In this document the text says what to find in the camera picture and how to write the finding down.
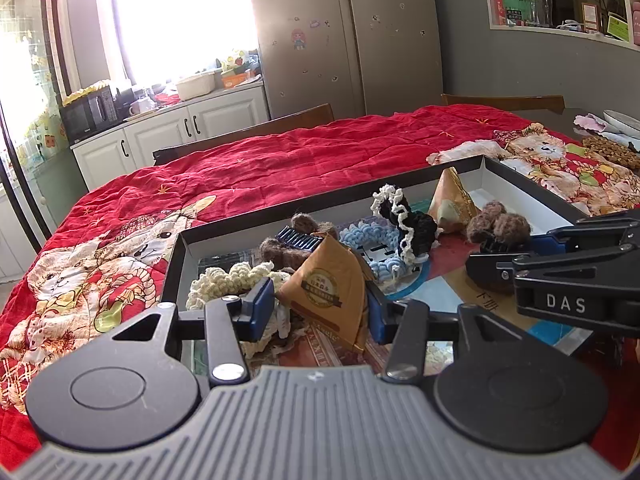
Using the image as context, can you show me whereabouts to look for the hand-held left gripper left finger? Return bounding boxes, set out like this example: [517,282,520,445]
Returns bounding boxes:
[112,277,277,386]

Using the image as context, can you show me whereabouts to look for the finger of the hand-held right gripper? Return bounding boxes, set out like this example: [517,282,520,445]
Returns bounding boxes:
[496,243,640,282]
[529,209,640,257]

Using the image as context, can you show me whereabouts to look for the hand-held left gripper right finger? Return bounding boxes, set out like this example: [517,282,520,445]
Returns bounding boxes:
[365,282,517,382]

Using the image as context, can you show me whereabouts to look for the cream crochet hair clip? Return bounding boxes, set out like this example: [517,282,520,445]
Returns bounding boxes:
[185,247,301,357]

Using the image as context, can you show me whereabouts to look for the brown pyramid paper packet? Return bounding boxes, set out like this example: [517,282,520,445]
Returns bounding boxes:
[277,233,377,352]

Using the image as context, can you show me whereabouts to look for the black claw clip brown pom-poms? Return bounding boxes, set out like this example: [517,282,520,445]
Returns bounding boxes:
[466,199,533,293]

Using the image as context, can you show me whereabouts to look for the blue crochet scrunchie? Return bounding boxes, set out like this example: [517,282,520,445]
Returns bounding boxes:
[338,217,422,284]

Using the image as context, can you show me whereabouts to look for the blue claw clip brown pom-poms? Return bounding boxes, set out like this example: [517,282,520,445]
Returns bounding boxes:
[259,213,342,274]

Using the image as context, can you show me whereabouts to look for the black shallow cardboard box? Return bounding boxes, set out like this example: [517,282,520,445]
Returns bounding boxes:
[159,153,627,377]

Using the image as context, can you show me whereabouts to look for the black crochet scrunchie cream lace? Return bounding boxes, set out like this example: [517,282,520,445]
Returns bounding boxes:
[369,184,442,264]

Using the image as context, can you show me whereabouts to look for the brown woven mat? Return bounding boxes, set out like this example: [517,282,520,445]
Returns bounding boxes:
[582,134,640,169]

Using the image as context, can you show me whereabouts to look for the pink cloth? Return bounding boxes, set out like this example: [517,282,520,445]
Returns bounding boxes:
[573,113,609,134]

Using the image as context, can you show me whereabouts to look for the white plate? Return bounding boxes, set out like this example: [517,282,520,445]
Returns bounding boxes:
[602,108,640,137]

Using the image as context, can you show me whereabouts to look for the tan pyramid paper packet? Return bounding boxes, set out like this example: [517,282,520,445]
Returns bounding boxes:
[428,167,494,234]

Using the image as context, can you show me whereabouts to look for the red printed quilt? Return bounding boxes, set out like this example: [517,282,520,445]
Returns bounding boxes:
[0,103,640,461]

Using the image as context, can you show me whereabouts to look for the white kitchen cabinet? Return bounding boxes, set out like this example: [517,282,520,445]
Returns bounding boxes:
[69,84,271,191]

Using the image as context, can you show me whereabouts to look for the small green card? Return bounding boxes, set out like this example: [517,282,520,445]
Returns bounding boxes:
[606,13,630,41]

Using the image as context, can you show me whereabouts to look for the small framed picture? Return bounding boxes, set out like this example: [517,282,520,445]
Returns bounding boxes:
[581,2,601,34]

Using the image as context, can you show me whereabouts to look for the white plastic basin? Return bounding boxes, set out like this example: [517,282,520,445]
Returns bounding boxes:
[174,72,217,101]

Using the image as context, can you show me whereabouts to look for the orange box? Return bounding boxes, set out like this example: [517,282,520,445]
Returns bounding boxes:
[219,67,252,89]

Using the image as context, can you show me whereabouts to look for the black microwave oven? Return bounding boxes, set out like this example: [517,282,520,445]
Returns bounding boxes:
[58,85,119,145]

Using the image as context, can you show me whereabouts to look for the silver double-door refrigerator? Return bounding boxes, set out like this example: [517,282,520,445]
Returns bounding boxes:
[244,0,447,122]

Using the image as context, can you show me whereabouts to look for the glass sliding door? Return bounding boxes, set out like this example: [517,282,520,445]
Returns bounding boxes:
[0,0,82,281]

